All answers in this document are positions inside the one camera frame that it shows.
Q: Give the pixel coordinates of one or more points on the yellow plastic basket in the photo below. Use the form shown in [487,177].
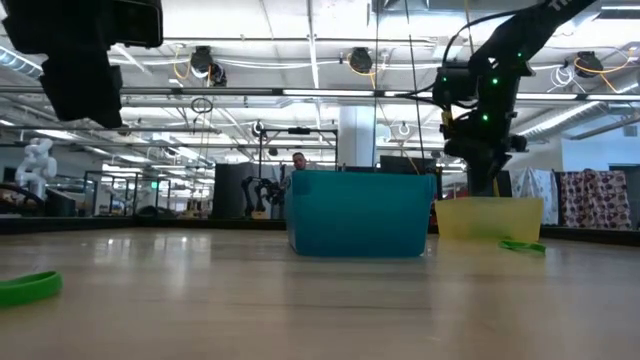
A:
[490,220]

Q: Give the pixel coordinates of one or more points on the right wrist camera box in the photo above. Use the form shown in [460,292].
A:
[452,85]

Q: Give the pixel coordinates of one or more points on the blue plastic basket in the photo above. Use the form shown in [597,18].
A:
[360,215]

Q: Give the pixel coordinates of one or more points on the green rubber band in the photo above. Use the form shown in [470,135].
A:
[30,289]
[522,246]

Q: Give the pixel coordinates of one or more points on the red background item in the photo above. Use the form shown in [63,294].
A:
[452,192]

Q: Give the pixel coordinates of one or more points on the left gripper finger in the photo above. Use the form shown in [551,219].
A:
[75,90]
[114,100]

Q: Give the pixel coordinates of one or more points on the patterned hanging cloth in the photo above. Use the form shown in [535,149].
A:
[595,197]

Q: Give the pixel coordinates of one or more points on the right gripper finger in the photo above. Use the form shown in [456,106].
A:
[476,177]
[491,175]

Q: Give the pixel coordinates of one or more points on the black metal rack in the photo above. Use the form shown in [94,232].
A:
[125,172]

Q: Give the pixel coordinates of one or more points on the black monitor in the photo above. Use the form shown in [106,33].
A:
[405,162]

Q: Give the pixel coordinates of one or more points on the person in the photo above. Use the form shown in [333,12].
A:
[299,161]

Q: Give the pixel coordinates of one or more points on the ceiling light strip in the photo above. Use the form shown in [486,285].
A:
[325,93]

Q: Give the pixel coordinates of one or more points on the black panel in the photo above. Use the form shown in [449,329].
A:
[505,182]

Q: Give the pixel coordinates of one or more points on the black background robot arm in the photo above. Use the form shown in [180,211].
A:
[262,190]

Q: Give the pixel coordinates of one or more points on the black stand frame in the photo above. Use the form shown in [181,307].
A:
[300,130]

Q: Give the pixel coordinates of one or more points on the white hanging cloth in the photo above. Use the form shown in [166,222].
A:
[537,187]

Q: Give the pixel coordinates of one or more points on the black partition screen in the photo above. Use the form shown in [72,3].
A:
[230,190]

